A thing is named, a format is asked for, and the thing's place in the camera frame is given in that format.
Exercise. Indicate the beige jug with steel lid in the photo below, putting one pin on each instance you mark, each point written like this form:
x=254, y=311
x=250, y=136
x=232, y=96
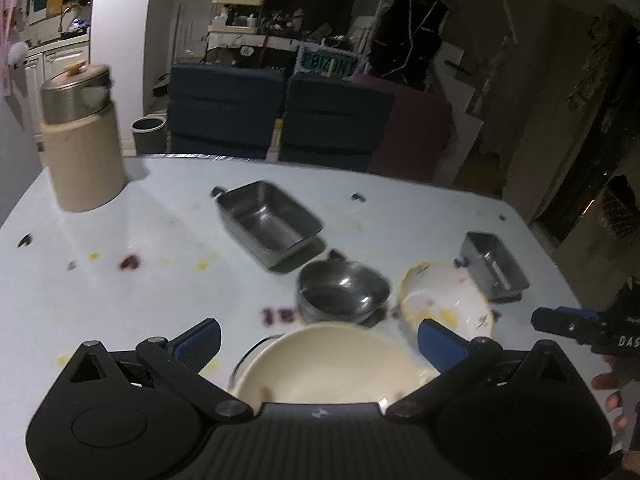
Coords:
x=82, y=160

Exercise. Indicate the person's right hand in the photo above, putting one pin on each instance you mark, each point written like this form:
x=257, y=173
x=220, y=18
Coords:
x=612, y=385

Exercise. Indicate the small steel rectangular container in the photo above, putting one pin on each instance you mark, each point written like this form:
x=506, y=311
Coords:
x=492, y=265

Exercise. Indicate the floral bowl with yellow rim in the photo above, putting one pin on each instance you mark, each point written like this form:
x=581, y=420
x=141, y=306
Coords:
x=440, y=295

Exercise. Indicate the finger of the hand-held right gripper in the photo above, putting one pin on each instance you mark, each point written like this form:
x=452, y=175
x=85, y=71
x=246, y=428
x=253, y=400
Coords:
x=560, y=324
x=577, y=312

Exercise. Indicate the dark blue chair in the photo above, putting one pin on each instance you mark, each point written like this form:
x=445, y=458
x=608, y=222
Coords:
x=225, y=110
x=335, y=120

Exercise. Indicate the large steel rectangular container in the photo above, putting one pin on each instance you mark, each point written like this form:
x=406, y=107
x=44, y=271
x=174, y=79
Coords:
x=270, y=220

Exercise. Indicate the white pom-pom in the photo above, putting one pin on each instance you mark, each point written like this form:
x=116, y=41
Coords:
x=17, y=55

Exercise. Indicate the kitchen faucet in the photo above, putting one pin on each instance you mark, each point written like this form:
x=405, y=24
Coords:
x=70, y=15

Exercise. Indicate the black vest with white trim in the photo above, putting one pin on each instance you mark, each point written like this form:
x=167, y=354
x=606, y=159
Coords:
x=410, y=35

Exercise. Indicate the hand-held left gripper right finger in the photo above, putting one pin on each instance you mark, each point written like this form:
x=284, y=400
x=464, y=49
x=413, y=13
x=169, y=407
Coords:
x=441, y=347

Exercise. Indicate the grey trash bin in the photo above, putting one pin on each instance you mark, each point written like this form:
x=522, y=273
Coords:
x=147, y=135

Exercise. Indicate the white kitchen base cabinets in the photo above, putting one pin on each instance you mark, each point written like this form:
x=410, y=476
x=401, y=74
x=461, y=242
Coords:
x=55, y=67

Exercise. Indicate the cluttered storage shelf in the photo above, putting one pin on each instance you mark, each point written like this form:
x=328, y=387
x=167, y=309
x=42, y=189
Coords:
x=280, y=10

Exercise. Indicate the teal sign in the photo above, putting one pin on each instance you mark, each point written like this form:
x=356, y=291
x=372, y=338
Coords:
x=325, y=62

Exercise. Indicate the maroon chair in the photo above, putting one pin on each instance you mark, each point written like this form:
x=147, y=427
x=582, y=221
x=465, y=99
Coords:
x=417, y=130

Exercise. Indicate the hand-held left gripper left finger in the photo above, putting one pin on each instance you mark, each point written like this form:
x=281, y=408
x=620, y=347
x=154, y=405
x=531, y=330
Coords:
x=197, y=344

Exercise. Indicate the round steel bowl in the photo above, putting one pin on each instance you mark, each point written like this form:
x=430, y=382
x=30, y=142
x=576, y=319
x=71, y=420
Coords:
x=345, y=290

